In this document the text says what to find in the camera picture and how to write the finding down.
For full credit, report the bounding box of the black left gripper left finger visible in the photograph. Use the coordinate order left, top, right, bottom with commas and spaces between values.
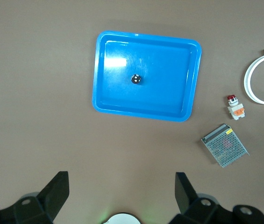
0, 171, 70, 224

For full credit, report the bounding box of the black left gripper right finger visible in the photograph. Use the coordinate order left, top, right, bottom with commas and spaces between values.
168, 172, 264, 224

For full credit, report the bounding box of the black cylindrical capacitor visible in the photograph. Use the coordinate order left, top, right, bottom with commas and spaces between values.
130, 73, 143, 85

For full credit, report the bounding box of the metal mesh power supply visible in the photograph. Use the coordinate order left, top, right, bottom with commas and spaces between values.
200, 123, 250, 168

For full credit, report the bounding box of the large white curved clamp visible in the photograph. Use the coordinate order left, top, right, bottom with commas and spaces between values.
243, 48, 264, 110

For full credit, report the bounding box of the blue plastic tray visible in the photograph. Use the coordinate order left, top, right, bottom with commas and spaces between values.
92, 30, 203, 123

